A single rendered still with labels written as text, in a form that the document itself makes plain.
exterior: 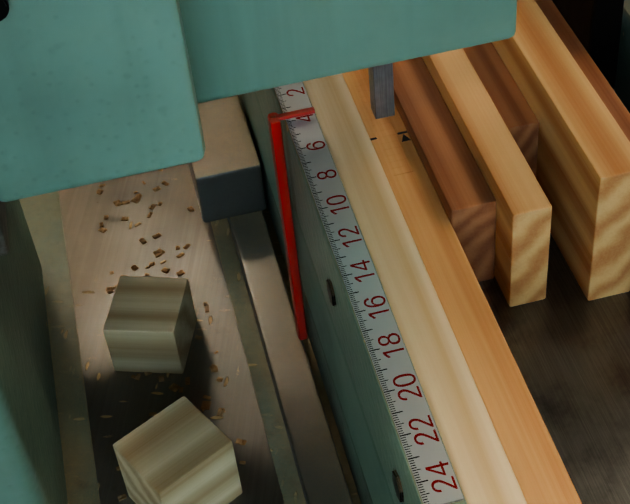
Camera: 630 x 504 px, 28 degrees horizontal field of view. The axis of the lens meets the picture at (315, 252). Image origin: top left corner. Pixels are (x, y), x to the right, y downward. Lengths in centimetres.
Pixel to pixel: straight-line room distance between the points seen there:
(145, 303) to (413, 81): 18
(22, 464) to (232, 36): 19
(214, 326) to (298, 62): 23
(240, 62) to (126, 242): 27
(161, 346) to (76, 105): 23
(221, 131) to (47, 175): 27
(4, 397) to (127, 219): 28
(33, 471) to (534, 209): 23
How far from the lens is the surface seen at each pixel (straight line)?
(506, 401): 46
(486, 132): 55
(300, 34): 49
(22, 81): 44
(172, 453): 58
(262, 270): 69
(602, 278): 55
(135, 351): 66
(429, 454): 43
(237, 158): 71
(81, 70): 44
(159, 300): 66
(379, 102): 56
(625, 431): 51
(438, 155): 55
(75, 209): 78
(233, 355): 67
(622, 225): 53
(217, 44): 49
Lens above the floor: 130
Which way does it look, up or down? 44 degrees down
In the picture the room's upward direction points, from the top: 6 degrees counter-clockwise
